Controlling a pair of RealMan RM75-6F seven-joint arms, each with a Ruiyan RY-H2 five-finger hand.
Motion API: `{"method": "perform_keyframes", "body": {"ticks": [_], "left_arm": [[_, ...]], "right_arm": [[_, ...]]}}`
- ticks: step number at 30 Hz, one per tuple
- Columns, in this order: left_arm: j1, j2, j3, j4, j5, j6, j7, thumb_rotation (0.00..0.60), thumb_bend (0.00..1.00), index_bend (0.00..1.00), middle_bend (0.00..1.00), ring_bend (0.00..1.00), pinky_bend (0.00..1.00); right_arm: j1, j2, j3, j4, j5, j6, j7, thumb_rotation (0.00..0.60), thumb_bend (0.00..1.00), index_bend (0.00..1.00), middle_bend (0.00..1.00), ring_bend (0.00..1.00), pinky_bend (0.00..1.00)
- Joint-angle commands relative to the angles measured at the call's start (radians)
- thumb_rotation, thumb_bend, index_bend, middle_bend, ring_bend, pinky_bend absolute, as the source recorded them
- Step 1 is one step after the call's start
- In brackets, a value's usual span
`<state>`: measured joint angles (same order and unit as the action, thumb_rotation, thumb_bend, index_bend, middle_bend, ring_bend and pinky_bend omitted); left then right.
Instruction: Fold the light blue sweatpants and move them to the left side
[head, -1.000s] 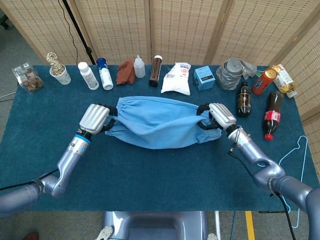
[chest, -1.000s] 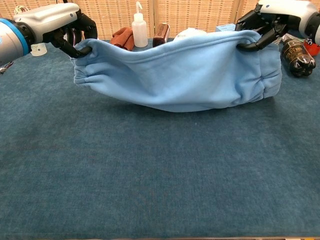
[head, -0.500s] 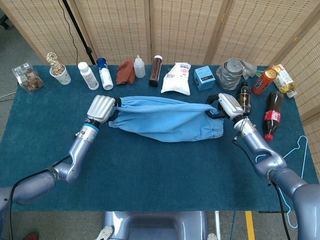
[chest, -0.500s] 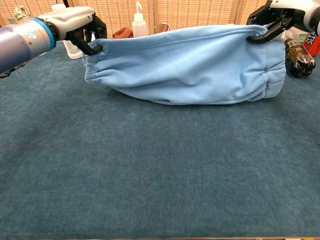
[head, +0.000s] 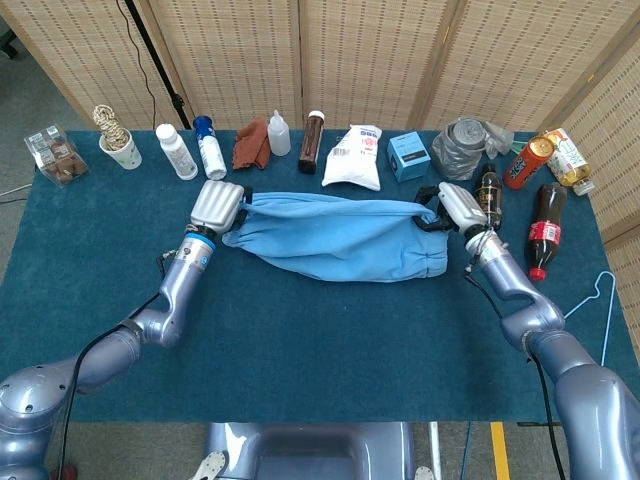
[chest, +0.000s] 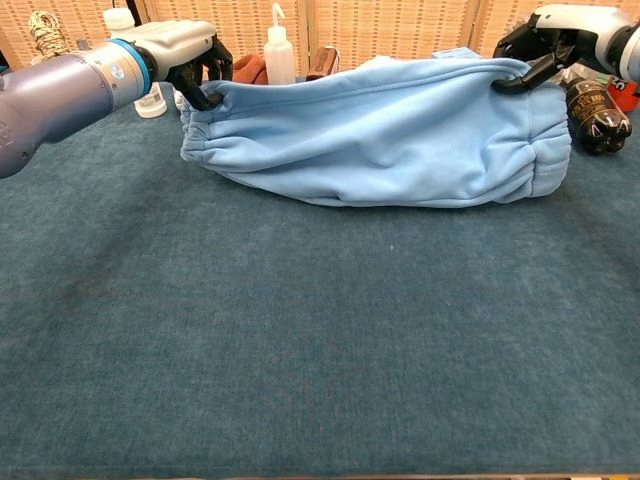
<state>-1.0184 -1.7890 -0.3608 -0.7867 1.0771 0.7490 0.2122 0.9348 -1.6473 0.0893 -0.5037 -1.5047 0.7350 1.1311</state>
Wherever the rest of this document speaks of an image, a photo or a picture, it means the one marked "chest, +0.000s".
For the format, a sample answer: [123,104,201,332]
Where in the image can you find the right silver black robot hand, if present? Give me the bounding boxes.
[490,3,626,96]

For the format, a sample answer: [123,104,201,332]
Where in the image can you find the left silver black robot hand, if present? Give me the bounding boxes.
[137,20,235,112]

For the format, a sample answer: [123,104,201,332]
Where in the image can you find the light blue fleece pants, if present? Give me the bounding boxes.
[179,47,572,209]

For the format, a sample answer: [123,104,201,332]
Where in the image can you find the tall white plastic bottle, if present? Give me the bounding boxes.
[102,8,168,119]

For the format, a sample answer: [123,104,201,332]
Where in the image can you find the rust brown cloth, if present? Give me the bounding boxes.
[232,53,270,86]

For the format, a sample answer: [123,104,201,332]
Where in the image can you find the black bottle with gold label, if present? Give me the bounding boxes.
[559,74,632,156]

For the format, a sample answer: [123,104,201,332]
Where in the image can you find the translucent squeeze wash bottle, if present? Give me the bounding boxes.
[263,2,297,86]

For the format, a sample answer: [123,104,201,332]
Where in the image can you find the bamboo folding screen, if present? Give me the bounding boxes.
[0,0,640,84]

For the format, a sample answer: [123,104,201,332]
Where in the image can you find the teal table cloth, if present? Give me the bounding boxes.
[0,74,640,476]

